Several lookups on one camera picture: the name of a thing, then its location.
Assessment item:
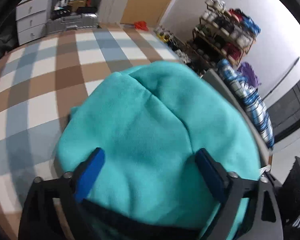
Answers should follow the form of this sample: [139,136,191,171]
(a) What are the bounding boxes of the teal hooded zip jacket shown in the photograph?
[56,61,260,239]

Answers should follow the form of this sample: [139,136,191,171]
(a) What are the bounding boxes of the plaid checkered bed sheet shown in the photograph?
[0,27,177,239]

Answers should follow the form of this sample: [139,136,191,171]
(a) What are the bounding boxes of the blue white plaid cloth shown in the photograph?
[217,59,275,150]

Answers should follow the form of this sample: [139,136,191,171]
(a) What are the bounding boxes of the purple cloth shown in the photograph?
[238,62,261,88]

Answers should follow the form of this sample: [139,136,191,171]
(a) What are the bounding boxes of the grey plastic crate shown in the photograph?
[46,14,98,35]

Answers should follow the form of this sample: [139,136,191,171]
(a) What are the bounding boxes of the wooden shoe rack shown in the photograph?
[188,11,256,68]

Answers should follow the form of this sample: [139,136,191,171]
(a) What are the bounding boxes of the white dresser with drawers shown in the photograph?
[16,0,51,46]

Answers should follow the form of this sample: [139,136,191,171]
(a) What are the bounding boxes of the orange plastic bag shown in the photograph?
[134,21,149,31]

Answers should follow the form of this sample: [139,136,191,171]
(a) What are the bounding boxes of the yellow shoes on floor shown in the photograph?
[157,31,171,43]

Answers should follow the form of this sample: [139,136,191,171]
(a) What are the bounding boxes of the wooden door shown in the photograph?
[120,0,171,27]

